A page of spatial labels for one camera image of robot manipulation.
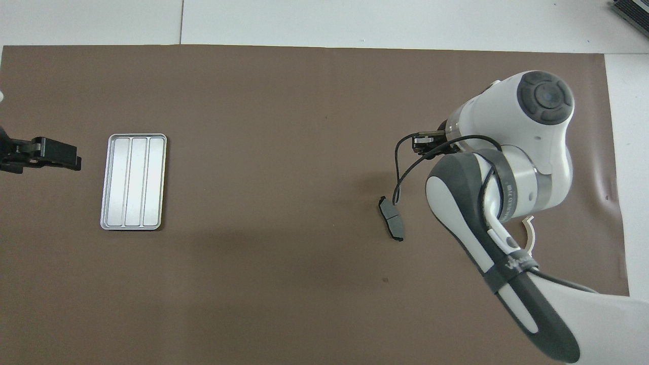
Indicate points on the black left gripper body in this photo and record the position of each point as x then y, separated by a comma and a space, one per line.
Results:
12, 154

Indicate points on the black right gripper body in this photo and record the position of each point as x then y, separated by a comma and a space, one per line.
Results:
426, 142

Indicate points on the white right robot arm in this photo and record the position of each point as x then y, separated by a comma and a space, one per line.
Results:
537, 132

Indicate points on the silver metal tray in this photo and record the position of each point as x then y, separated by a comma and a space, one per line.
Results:
133, 182

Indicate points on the dark grey brake pad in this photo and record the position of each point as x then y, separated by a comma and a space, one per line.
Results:
391, 218

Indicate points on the white semicircular plastic clamp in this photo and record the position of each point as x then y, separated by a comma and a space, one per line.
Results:
531, 234

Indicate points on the brown table mat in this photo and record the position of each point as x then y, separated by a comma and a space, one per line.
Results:
253, 152

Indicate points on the black ribbed device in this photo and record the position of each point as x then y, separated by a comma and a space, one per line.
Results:
634, 12

